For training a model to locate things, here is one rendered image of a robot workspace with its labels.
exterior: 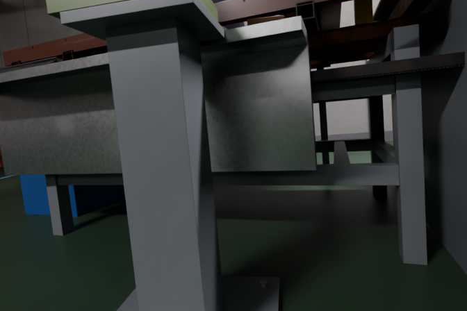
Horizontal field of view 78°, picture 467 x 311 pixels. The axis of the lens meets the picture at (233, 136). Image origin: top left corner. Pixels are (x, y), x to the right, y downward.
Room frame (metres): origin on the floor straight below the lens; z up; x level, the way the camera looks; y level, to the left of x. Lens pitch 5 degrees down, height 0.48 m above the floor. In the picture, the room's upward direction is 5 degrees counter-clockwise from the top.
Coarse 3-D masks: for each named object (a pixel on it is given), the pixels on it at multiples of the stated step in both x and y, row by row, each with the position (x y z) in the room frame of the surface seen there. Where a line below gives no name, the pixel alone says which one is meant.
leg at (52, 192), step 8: (48, 176) 1.27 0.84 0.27; (56, 176) 1.27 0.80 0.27; (48, 184) 1.28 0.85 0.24; (56, 184) 1.26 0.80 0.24; (48, 192) 1.28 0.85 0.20; (56, 192) 1.26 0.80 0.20; (64, 192) 1.29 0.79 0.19; (56, 200) 1.26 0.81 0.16; (64, 200) 1.29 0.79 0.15; (56, 208) 1.27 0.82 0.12; (64, 208) 1.28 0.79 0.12; (56, 216) 1.27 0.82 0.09; (64, 216) 1.28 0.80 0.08; (56, 224) 1.27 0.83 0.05; (64, 224) 1.27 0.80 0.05; (72, 224) 1.31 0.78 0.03; (56, 232) 1.27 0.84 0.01; (64, 232) 1.27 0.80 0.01
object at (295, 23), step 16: (224, 32) 0.71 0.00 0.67; (240, 32) 0.69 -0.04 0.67; (256, 32) 0.68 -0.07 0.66; (272, 32) 0.67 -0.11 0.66; (288, 32) 0.77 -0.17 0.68; (304, 32) 0.71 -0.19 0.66; (208, 48) 0.87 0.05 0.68; (224, 48) 0.89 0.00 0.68; (240, 48) 0.90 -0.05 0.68; (256, 48) 0.88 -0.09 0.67; (272, 48) 0.87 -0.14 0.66; (48, 64) 0.90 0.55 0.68; (64, 64) 0.88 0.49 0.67; (80, 64) 0.86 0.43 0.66; (96, 64) 0.84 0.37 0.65; (0, 80) 0.98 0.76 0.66; (16, 80) 1.12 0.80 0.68; (32, 80) 1.15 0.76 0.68; (48, 80) 1.18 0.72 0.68; (64, 80) 1.15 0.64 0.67
